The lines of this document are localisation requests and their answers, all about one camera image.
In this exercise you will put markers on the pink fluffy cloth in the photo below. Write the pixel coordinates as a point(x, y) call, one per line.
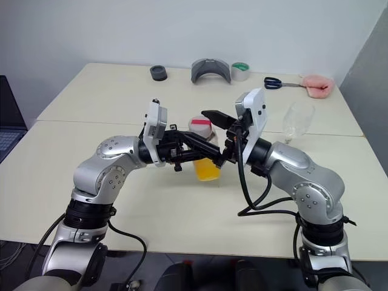
point(318, 86)

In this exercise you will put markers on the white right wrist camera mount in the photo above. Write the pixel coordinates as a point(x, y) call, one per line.
point(256, 118)

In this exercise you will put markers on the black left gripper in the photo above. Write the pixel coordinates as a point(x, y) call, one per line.
point(169, 148)

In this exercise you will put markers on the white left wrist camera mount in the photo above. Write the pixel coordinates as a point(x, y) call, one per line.
point(153, 127)

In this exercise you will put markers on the small black floor device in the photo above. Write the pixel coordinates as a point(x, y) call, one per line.
point(124, 286)

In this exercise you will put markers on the dark laptop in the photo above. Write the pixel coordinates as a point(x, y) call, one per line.
point(9, 121)

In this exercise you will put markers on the clear bottle with orange drink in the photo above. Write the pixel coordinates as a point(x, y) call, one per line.
point(207, 172)

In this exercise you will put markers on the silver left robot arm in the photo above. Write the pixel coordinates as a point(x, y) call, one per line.
point(100, 175)

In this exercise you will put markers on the clear wine glass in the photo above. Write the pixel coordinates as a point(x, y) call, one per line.
point(298, 116)

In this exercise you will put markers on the silver tape roll green core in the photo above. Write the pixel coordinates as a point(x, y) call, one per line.
point(240, 72)

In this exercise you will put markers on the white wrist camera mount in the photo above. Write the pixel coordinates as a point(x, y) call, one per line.
point(153, 127)
point(256, 118)

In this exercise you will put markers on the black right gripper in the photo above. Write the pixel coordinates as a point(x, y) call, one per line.
point(235, 145)

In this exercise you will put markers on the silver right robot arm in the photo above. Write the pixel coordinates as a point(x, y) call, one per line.
point(312, 179)

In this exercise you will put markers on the grey curved visor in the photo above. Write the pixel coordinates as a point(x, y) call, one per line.
point(198, 71)

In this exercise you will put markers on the dark rounded shape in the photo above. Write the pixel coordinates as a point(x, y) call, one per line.
point(175, 277)
point(248, 276)

